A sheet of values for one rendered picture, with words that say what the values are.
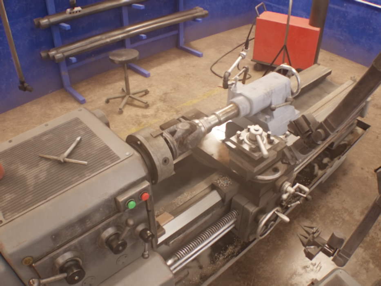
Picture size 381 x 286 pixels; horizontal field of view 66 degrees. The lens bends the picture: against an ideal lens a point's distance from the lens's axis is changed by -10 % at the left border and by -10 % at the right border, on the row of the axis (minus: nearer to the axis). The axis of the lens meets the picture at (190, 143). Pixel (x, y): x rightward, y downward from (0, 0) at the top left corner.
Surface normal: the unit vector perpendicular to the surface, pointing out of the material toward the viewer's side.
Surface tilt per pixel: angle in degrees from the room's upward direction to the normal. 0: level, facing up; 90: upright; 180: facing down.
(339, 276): 0
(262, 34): 90
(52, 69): 90
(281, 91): 82
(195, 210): 36
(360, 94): 91
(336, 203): 0
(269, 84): 0
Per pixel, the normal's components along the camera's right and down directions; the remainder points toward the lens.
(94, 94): 0.00, -0.78
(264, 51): -0.47, 0.55
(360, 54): -0.74, 0.42
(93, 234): 0.67, 0.47
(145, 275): 0.36, -0.41
